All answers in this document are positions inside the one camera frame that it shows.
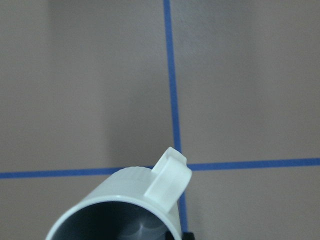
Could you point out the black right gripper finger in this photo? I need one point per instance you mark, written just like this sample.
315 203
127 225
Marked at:
185 236

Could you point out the white mug grey inside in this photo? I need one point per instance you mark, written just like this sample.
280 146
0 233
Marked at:
134 203

